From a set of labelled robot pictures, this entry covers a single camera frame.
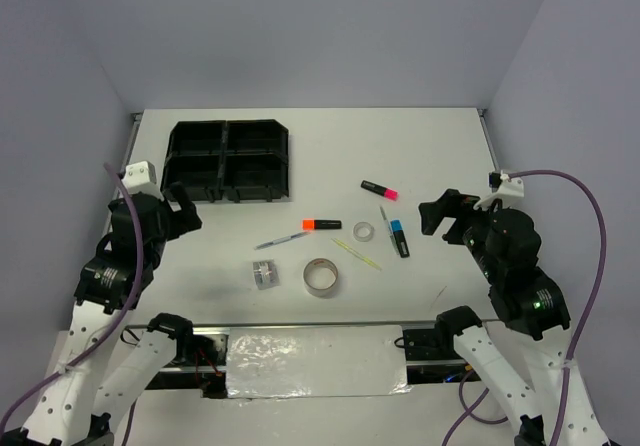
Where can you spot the large clear tape roll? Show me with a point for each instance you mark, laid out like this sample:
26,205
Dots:
321,278

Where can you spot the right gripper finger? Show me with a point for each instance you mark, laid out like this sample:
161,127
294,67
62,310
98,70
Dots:
455,234
448,205

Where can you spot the blue highlighter marker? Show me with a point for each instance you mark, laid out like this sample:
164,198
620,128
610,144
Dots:
399,239

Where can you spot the metal mounting rail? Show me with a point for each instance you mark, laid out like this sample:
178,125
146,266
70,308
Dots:
226,328

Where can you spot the silver foil covered panel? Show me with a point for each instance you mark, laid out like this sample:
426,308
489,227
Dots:
282,363

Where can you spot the orange highlighter marker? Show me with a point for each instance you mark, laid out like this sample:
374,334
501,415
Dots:
321,224

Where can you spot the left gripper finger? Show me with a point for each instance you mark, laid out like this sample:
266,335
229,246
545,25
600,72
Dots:
184,221
176,193

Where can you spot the yellow thin pen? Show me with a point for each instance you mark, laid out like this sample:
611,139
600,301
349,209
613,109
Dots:
356,254

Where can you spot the black four-compartment organizer tray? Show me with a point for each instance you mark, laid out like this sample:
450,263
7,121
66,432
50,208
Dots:
233,160

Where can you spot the pink highlighter marker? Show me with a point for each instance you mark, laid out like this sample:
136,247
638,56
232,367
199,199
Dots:
379,190

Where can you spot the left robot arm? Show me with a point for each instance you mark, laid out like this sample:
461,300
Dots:
80,403

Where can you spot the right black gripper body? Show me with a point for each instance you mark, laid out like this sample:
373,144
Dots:
474,222

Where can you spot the blue ballpoint pen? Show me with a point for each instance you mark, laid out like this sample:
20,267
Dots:
281,240

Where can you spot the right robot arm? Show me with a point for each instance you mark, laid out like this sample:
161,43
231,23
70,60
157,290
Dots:
552,406

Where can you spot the small clear tape roll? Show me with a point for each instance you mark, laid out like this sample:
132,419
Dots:
363,231

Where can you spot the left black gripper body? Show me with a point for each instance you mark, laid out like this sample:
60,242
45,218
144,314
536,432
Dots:
166,233

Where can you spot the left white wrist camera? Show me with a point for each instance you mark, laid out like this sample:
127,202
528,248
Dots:
141,177

